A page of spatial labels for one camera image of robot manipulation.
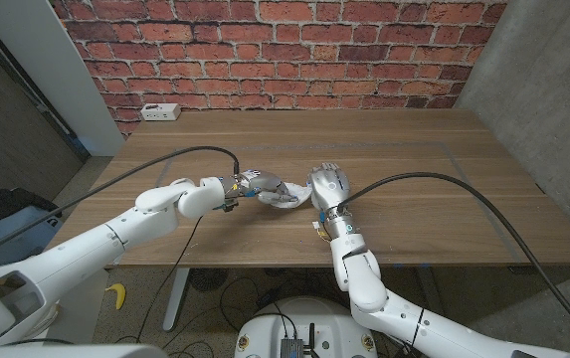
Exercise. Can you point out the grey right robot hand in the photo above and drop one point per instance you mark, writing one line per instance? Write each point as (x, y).
(331, 184)

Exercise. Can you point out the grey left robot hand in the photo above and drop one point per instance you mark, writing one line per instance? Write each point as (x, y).
(259, 180)

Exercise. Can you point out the white tissue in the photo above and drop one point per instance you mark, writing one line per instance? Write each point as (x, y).
(297, 191)

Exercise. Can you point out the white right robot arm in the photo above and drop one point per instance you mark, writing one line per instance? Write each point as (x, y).
(364, 278)

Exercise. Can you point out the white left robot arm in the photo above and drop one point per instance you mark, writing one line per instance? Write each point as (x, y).
(90, 248)

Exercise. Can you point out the black round fan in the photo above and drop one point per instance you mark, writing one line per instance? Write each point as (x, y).
(207, 279)

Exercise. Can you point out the white power strip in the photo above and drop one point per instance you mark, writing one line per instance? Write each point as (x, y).
(160, 112)

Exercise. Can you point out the red brick printed backdrop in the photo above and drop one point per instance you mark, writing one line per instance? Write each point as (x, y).
(284, 50)

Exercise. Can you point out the white robot torso base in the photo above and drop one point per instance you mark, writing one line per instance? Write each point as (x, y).
(324, 318)

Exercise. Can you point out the dark table leg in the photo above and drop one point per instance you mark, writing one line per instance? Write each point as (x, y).
(426, 283)

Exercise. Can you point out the white table leg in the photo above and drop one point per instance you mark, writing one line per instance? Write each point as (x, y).
(175, 298)

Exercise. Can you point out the black antenna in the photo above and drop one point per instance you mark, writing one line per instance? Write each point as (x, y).
(312, 338)

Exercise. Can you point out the small grey electronics box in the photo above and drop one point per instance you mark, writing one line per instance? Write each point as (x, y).
(292, 348)

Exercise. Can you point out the black bag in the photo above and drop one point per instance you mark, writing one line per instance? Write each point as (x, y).
(1, 204)

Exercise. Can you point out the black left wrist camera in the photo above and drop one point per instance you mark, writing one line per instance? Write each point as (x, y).
(231, 204)

